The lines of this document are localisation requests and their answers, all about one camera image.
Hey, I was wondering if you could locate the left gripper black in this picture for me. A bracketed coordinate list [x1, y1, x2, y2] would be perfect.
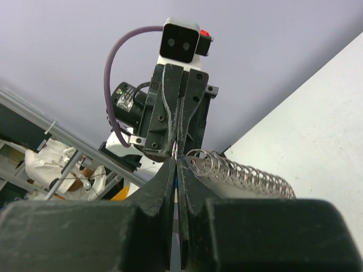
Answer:
[143, 63, 218, 158]

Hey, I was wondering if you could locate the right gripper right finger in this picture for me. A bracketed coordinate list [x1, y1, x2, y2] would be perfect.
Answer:
[177, 159, 362, 271]

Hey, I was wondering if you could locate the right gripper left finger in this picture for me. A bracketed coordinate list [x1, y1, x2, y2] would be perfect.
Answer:
[1, 159, 176, 271]

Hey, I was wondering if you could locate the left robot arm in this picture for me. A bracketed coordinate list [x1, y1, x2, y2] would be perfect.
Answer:
[108, 63, 219, 162]

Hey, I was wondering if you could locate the person in white shirt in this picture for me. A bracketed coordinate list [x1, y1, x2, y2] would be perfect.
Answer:
[24, 138, 107, 201]

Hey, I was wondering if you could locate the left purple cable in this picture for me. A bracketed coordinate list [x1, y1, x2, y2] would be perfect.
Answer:
[103, 25, 165, 148]

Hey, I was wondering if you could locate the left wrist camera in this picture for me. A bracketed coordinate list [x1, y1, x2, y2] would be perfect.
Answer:
[157, 18, 213, 71]

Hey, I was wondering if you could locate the aluminium frame rail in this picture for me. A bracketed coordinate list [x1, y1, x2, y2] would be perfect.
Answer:
[1, 87, 146, 200]

